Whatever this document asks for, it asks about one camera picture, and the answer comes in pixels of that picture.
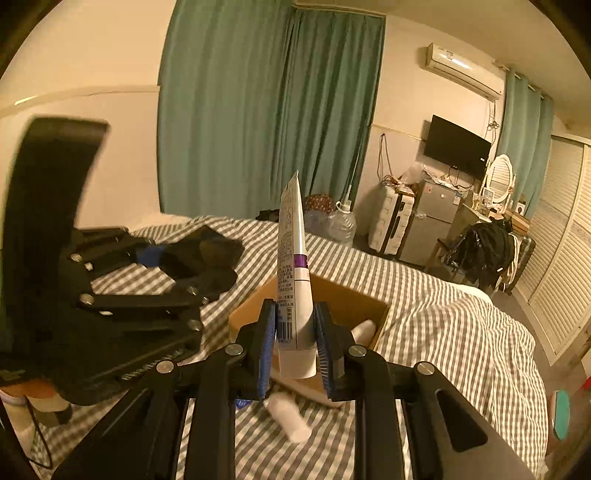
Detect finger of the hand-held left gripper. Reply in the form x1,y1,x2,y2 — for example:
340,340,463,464
79,277,213,335
69,225,161,278

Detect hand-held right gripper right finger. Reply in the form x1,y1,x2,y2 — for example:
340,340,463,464
313,302,539,480

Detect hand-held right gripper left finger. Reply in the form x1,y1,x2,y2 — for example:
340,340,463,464
51,299,279,480

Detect brown cardboard box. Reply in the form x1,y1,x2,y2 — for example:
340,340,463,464
228,270,391,409

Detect black cloth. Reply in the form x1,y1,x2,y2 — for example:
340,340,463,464
157,224,246,302

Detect white tube with purple band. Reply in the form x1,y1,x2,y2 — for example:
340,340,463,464
275,170,320,380

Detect small white bottle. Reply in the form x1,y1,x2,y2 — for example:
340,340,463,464
265,392,313,445
350,319,378,348

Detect grey checked bed sheet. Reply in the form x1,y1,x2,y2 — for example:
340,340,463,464
28,213,551,480

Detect clear water jug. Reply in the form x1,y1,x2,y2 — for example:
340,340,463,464
327,200,357,246

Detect white suitcase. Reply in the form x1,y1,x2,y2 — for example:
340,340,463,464
368,182,417,257

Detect red patterned bag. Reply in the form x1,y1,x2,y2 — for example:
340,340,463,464
304,193,334,216

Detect grey mini fridge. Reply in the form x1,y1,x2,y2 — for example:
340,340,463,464
399,177,468,269

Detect black jacket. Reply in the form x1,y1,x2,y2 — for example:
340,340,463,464
444,220,517,292

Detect clear plastic bag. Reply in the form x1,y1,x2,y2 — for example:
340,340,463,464
401,161,432,186

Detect wooden dressing table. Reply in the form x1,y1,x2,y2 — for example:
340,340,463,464
456,202,533,237

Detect teal oval object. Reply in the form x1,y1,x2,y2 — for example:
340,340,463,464
551,389,574,442

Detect white oval mirror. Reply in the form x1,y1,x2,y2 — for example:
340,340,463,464
480,154,516,206

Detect white louvered wardrobe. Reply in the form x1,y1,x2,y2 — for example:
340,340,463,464
514,133,591,366

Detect narrow green curtain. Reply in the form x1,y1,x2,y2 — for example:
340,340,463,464
498,68,556,206

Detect white air conditioner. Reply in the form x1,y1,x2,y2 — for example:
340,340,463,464
424,42,504,102

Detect black cable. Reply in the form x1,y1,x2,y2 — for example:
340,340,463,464
26,396,53,469

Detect black wall television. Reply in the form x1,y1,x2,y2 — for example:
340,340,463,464
423,115,493,176

